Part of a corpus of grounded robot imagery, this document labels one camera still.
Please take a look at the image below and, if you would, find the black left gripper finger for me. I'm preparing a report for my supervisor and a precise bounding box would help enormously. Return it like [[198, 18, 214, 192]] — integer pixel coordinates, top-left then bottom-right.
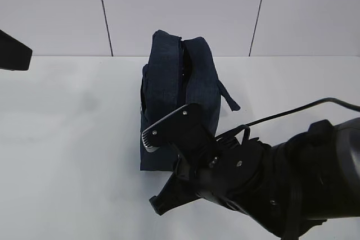
[[0, 30, 33, 71]]

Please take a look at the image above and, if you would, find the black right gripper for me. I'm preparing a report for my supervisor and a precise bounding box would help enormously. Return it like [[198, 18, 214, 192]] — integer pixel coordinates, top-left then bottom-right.
[[149, 138, 270, 215]]

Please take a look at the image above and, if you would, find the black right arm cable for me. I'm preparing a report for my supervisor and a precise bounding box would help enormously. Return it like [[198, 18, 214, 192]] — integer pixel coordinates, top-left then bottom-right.
[[216, 97, 360, 145]]

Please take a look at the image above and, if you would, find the navy blue fabric bag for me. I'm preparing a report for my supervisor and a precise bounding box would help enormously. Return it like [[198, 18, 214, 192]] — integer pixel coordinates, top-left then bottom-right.
[[139, 29, 241, 172]]

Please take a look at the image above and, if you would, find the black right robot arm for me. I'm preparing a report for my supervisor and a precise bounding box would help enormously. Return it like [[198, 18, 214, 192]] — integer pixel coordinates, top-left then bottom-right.
[[150, 118, 359, 239]]

